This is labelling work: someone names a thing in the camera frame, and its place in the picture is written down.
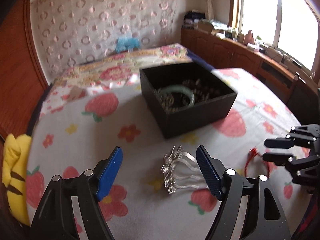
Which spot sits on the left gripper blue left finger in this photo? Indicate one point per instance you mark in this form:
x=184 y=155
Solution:
x=106 y=172

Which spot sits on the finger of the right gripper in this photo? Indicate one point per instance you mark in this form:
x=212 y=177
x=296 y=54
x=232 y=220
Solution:
x=279 y=159
x=281 y=143

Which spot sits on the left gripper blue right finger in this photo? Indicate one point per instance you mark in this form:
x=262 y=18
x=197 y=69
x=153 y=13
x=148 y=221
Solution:
x=210 y=169

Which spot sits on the rhinestone hair comb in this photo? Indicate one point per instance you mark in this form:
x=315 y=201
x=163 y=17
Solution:
x=180 y=171

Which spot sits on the green jade bangle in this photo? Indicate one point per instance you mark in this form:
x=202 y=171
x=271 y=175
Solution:
x=176 y=95

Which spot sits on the black square jewelry box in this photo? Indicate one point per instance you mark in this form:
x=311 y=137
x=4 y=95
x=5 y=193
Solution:
x=213 y=97

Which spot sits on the strawberry flower white bedsheet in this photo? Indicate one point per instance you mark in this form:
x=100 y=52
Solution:
x=69 y=141

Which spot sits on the white power strip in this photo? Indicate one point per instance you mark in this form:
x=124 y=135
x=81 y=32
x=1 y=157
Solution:
x=281 y=58

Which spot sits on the yellow plush toy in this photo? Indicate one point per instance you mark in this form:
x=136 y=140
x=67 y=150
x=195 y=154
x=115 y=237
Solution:
x=14 y=175

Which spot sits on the floral beige blanket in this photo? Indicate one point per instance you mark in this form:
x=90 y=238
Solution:
x=120 y=67

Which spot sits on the wooden sideboard cabinet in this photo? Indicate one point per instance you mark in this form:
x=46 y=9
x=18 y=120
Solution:
x=226 y=53

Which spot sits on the pink bottle on sill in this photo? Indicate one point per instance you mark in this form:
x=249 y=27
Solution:
x=249 y=38

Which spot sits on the navy blue bed cover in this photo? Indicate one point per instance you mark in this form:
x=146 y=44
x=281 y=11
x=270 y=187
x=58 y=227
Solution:
x=199 y=60

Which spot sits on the cardboard box on cabinet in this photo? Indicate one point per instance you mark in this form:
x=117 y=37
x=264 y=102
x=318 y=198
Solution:
x=207 y=27

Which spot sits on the dark clothes pile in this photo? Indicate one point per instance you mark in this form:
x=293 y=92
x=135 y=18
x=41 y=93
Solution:
x=191 y=18

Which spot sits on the pink circle sheer curtain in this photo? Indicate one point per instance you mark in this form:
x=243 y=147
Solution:
x=67 y=33

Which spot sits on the window with white frame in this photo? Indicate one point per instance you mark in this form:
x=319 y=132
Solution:
x=288 y=26

